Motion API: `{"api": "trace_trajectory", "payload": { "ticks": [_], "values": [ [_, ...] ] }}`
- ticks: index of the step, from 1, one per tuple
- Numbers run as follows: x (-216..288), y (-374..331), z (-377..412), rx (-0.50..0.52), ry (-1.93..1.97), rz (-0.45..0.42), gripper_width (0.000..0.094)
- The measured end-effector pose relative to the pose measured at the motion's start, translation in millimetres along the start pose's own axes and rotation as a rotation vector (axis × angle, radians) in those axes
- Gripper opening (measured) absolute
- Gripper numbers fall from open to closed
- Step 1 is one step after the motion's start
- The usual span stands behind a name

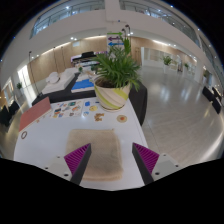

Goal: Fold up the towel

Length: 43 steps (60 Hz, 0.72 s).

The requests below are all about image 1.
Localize beige towel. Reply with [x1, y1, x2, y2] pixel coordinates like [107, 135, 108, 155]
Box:
[64, 128, 124, 183]

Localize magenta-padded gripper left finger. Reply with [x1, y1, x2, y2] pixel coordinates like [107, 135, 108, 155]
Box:
[42, 143, 93, 186]

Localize potted plant in white pot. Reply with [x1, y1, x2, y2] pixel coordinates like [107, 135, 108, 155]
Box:
[162, 55, 174, 74]

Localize white sticker sheet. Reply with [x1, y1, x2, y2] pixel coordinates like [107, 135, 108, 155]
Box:
[49, 99, 100, 119]

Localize round orange wooden token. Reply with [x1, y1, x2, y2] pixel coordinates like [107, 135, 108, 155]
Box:
[116, 114, 128, 124]

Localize black piano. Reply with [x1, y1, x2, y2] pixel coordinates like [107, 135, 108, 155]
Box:
[70, 50, 101, 66]

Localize pink flat board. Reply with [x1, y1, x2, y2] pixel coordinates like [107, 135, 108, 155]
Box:
[18, 96, 53, 133]

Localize group of black chairs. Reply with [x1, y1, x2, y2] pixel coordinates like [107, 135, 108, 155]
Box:
[201, 85, 224, 114]
[0, 99, 20, 128]

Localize palm plant in striped pot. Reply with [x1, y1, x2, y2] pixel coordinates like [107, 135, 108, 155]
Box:
[89, 24, 143, 112]

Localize signboard with coloured arrows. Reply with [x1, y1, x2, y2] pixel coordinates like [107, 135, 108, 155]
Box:
[106, 30, 125, 51]

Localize small potted plant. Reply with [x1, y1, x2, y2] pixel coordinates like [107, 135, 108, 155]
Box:
[15, 81, 24, 96]

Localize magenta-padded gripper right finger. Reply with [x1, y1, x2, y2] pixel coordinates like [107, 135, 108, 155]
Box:
[131, 142, 185, 186]

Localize small orange wooden figure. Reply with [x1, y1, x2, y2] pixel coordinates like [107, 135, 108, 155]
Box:
[94, 112, 105, 122]

